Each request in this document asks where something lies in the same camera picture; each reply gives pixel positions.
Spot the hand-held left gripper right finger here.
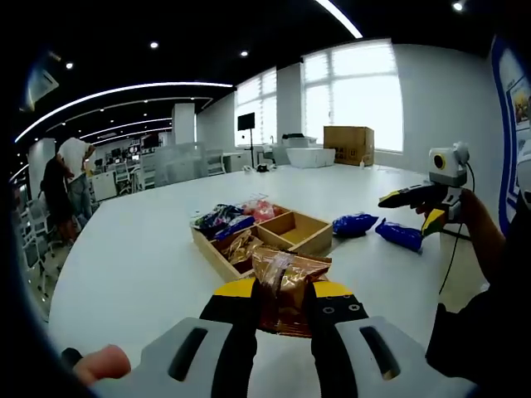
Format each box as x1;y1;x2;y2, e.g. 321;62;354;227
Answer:
304;280;440;398

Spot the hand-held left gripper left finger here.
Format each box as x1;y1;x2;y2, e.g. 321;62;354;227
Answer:
89;278;261;398

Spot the blue Oreo cookie pack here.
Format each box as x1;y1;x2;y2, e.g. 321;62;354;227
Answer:
331;211;379;238
374;218;425;255

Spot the wooden divided container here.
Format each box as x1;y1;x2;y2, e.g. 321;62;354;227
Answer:
190;202;334;283

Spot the clear blue QQ candy packet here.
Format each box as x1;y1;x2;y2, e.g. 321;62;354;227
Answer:
213;215;256;241

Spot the colourful QQ candy packet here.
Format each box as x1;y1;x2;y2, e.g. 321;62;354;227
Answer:
193;203;244;230

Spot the person's right hand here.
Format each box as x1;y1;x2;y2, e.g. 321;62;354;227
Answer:
415;189;506;246

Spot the person's left hand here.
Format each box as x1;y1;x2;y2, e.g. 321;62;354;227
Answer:
76;343;133;386

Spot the brown cardboard box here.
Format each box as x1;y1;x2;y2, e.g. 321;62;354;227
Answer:
323;125;375;167

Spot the white plastic tub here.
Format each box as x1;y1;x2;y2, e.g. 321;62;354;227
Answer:
285;147;336;169

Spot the wide window with blinds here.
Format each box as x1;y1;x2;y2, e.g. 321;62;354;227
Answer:
301;39;404;153

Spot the white printer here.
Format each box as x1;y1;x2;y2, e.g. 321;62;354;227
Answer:
281;132;319;149

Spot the white table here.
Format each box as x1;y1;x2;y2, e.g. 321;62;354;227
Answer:
47;163;505;398

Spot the person's black shirt torso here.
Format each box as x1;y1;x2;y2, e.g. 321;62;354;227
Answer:
425;231;531;382

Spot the black computer mouse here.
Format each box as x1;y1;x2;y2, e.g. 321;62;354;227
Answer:
61;347;86;369

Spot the narrow window with blinds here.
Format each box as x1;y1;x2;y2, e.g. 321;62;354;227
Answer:
234;68;278;147

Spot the straight ceiling light strip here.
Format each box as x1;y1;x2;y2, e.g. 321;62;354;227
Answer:
314;0;364;39

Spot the black television on stand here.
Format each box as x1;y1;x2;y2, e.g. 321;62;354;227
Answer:
236;112;256;167

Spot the curved ceiling light strip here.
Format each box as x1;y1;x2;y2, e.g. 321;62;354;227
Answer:
14;81;233;144

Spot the ceiling air conditioner unit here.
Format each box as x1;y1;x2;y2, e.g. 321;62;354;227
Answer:
27;61;61;109

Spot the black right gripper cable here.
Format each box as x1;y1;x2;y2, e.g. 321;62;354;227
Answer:
437;159;476;295

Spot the blue white wall poster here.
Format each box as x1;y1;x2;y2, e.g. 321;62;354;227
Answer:
491;35;531;237

